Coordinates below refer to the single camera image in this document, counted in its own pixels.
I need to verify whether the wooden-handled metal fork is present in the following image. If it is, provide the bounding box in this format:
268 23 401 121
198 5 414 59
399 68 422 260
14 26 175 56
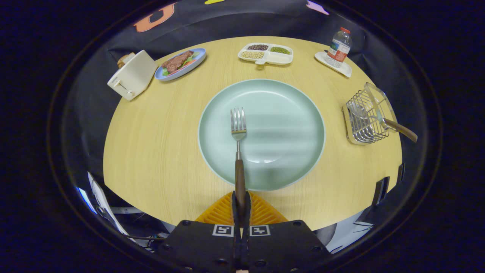
230 107 247 224

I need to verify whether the brown steak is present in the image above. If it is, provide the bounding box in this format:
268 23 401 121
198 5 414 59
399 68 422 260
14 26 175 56
161 51 194 74

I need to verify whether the brown toast slice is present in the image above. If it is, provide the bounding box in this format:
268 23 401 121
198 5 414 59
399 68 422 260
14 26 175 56
117 52 136 69

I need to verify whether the white divided dish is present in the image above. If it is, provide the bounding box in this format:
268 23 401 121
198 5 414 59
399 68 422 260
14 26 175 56
238 43 294 66

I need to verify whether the metal wire cutlery basket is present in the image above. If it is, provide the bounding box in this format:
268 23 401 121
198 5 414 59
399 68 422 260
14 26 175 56
342 82 398 146

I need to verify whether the cream white toaster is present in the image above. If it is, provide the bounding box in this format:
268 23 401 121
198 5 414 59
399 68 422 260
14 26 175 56
107 50 158 101

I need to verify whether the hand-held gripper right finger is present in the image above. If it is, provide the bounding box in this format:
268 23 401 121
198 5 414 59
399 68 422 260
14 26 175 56
242 191 332 273

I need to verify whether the white panel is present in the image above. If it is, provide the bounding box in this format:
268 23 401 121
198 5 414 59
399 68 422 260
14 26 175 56
87 173 129 237

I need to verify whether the small blue plate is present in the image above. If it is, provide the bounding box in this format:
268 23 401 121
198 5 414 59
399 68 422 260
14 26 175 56
155 48 207 82

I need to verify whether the large mint green plate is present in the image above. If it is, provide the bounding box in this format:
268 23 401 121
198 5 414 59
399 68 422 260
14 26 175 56
198 79 326 191

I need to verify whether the clear red-capped water bottle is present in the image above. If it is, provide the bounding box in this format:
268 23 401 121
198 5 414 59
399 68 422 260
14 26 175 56
325 27 352 68

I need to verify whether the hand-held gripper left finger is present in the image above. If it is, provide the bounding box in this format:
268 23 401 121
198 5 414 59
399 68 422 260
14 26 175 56
155 191 243 273

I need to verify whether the wooden-handled metal spoon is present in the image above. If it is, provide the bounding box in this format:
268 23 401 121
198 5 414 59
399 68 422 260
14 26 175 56
349 102 418 143

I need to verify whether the white square coaster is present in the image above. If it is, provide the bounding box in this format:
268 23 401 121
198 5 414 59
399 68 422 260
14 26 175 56
314 51 352 78

